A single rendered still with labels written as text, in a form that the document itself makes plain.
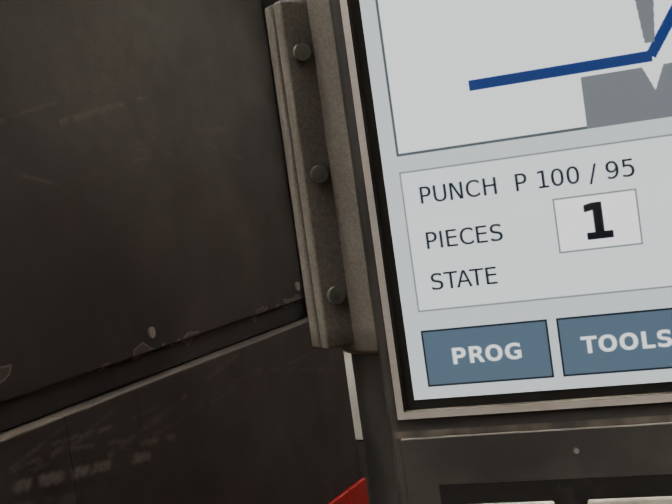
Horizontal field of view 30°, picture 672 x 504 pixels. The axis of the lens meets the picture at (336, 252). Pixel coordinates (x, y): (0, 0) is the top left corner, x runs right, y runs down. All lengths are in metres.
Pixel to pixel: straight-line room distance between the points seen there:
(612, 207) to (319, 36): 0.21
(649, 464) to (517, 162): 0.13
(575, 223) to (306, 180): 0.19
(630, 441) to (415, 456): 0.09
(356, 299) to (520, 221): 0.17
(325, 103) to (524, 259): 0.18
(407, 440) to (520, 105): 0.14
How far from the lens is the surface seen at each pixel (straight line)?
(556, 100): 0.49
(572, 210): 0.49
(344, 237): 0.64
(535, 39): 0.49
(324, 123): 0.64
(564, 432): 0.50
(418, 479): 0.52
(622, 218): 0.49
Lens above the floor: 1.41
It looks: 3 degrees down
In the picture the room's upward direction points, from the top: 8 degrees counter-clockwise
